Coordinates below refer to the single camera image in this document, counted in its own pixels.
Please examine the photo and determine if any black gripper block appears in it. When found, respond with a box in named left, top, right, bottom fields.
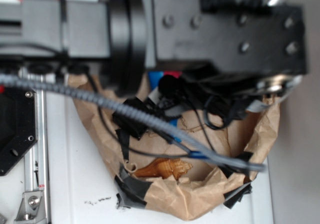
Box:
left=152, top=0, right=308, bottom=76

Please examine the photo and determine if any brown paper bag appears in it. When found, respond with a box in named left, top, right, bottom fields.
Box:
left=67, top=71, right=281, bottom=222

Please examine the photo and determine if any golden seashell toy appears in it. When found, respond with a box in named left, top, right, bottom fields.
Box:
left=134, top=158, right=193, bottom=180

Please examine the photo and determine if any grey braided cable sleeve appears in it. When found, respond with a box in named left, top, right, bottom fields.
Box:
left=0, top=73, right=266, bottom=173

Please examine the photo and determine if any black cable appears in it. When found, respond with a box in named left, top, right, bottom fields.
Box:
left=84, top=69, right=251, bottom=160

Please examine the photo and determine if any black octagonal mount plate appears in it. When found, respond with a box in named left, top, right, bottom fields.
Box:
left=0, top=87, right=37, bottom=177

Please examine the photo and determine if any aluminium extrusion rail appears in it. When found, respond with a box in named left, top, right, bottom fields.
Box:
left=13, top=66, right=52, bottom=224

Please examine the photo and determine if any silver corner bracket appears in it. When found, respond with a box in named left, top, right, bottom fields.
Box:
left=14, top=191, right=46, bottom=224

